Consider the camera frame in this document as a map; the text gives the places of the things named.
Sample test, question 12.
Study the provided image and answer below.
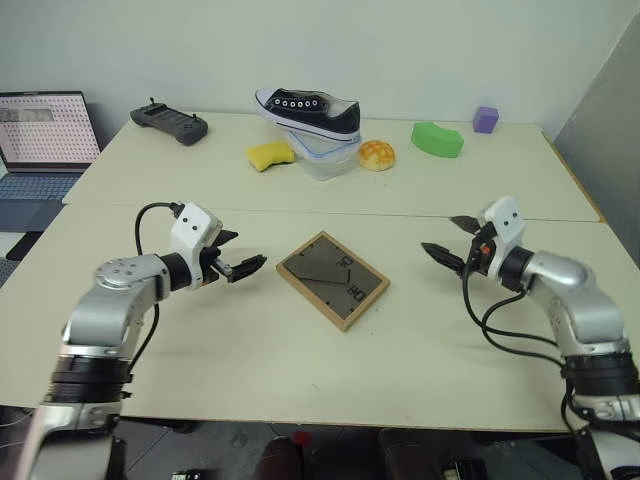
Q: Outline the black and white sneaker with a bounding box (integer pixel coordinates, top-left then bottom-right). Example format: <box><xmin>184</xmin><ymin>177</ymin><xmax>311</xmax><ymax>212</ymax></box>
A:
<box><xmin>254</xmin><ymin>87</ymin><xmax>363</xmax><ymax>143</ymax></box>

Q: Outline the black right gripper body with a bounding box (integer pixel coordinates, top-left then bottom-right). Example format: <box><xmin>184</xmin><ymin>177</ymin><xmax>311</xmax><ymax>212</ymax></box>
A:
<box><xmin>466</xmin><ymin>221</ymin><xmax>498</xmax><ymax>279</ymax></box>

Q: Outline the laptop computer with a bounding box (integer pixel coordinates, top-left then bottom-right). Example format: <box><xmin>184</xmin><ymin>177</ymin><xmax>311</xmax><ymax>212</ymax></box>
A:
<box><xmin>0</xmin><ymin>90</ymin><xmax>102</xmax><ymax>233</ymax></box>

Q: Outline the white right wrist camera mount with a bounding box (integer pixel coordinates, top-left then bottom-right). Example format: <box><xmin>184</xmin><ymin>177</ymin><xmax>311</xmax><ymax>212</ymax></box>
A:
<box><xmin>477</xmin><ymin>196</ymin><xmax>528</xmax><ymax>281</ymax></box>

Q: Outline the clear plastic container blue lid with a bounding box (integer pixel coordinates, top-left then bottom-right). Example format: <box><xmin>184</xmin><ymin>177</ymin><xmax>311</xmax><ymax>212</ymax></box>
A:
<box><xmin>286</xmin><ymin>129</ymin><xmax>363</xmax><ymax>183</ymax></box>

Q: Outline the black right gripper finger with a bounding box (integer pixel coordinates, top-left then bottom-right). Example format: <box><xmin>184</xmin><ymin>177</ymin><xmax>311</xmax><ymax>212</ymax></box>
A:
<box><xmin>449</xmin><ymin>214</ymin><xmax>485</xmax><ymax>236</ymax></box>
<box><xmin>420</xmin><ymin>242</ymin><xmax>472</xmax><ymax>276</ymax></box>

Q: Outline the wooden framed dark board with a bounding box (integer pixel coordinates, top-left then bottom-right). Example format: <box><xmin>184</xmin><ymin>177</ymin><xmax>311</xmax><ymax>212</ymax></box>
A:
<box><xmin>275</xmin><ymin>230</ymin><xmax>392</xmax><ymax>333</ymax></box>

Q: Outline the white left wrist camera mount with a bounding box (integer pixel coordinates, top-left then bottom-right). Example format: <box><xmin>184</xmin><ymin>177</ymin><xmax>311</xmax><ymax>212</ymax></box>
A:
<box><xmin>168</xmin><ymin>202</ymin><xmax>223</xmax><ymax>291</ymax></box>

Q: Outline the dark rounded maroon shape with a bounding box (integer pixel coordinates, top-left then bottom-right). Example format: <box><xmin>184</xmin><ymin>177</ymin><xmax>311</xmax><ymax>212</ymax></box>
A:
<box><xmin>259</xmin><ymin>435</ymin><xmax>304</xmax><ymax>480</ymax></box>

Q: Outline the green curved foam block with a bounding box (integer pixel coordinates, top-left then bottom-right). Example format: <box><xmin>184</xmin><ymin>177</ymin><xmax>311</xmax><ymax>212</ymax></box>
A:
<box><xmin>410</xmin><ymin>120</ymin><xmax>466</xmax><ymax>160</ymax></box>

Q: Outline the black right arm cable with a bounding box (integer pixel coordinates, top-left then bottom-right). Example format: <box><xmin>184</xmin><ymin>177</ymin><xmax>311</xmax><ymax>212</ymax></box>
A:
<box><xmin>461</xmin><ymin>262</ymin><xmax>594</xmax><ymax>434</ymax></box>

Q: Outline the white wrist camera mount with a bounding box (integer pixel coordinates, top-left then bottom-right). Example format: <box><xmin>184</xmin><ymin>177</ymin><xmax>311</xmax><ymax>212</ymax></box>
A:
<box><xmin>477</xmin><ymin>196</ymin><xmax>528</xmax><ymax>281</ymax></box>
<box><xmin>168</xmin><ymin>202</ymin><xmax>223</xmax><ymax>291</ymax></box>

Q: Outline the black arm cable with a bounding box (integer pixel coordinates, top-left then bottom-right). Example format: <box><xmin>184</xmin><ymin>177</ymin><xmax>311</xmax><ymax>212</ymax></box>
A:
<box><xmin>130</xmin><ymin>201</ymin><xmax>182</xmax><ymax>384</ymax></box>
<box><xmin>461</xmin><ymin>262</ymin><xmax>594</xmax><ymax>434</ymax></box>

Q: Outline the yellow sponge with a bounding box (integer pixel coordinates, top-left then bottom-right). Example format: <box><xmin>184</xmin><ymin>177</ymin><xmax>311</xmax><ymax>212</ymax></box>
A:
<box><xmin>244</xmin><ymin>140</ymin><xmax>296</xmax><ymax>174</ymax></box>

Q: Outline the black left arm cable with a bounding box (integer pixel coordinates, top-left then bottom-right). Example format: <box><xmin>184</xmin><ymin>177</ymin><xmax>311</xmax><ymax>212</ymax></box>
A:
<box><xmin>130</xmin><ymin>201</ymin><xmax>182</xmax><ymax>384</ymax></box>

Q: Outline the round golden bread bun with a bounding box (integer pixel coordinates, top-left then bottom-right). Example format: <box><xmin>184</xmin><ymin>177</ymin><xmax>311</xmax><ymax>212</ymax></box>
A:
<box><xmin>357</xmin><ymin>139</ymin><xmax>400</xmax><ymax>172</ymax></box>

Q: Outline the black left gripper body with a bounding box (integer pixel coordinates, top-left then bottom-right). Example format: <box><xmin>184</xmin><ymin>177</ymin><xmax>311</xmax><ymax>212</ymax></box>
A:
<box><xmin>200</xmin><ymin>242</ymin><xmax>236</xmax><ymax>288</ymax></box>

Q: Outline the grey partition panel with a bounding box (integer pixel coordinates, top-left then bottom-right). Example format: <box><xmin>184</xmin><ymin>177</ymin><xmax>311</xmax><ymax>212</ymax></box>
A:
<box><xmin>551</xmin><ymin>19</ymin><xmax>640</xmax><ymax>321</ymax></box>

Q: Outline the purple cube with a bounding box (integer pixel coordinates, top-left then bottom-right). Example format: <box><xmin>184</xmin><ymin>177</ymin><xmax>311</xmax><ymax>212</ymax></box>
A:
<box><xmin>472</xmin><ymin>105</ymin><xmax>502</xmax><ymax>135</ymax></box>

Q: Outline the dark grey handheld controller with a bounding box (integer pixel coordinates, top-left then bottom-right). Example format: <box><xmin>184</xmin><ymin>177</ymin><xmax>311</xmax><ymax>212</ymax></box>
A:
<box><xmin>129</xmin><ymin>96</ymin><xmax>210</xmax><ymax>148</ymax></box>

